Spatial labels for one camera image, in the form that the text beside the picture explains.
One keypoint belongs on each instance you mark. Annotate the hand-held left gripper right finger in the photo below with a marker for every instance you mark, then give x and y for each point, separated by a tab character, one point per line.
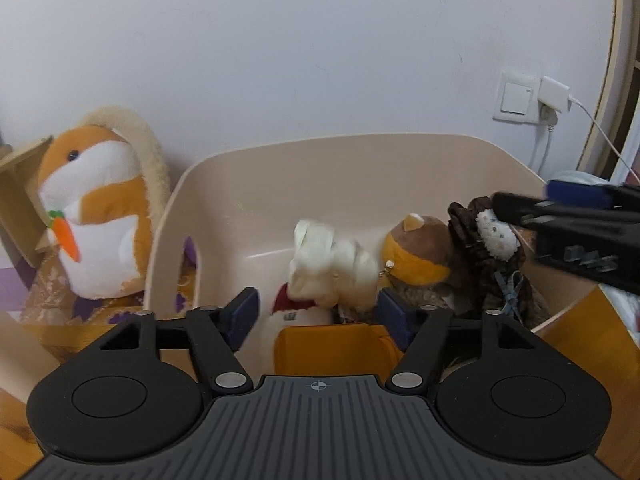
394	317

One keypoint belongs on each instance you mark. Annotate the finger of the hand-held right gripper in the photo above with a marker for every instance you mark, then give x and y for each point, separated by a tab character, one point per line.
520	210
575	191

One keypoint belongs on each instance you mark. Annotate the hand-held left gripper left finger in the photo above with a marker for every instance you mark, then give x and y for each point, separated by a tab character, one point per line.
243	317

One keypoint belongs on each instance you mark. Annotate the brown squirrel plush toy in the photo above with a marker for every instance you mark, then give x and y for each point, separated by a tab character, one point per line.
417	255

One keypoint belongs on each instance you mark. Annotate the brown scrunchie with hedgehog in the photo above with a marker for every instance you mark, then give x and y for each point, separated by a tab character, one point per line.
475	260

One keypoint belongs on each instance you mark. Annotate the orange box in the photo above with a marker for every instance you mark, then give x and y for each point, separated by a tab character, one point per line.
325	350

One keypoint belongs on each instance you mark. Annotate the white plush toy red bow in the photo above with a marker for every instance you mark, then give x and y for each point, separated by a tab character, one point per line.
330	260

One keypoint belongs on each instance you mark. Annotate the beige plastic container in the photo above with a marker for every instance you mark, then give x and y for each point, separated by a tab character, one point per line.
300	180

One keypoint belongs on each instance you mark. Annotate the blue striped blanket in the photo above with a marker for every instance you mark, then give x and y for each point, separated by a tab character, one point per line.
622	307

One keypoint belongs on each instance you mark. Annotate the white charger plug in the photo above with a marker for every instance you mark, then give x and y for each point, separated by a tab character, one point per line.
554	95

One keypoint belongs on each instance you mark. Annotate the orange white hamster plush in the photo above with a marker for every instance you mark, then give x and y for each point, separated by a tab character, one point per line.
100	200

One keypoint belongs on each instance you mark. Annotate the small wooden box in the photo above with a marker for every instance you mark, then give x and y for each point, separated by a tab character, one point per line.
20	195

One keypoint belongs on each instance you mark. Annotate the white wall switch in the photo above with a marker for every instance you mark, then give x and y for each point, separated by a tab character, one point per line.
515	97

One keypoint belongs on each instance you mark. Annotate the wooden door frame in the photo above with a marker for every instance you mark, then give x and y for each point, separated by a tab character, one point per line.
617	60

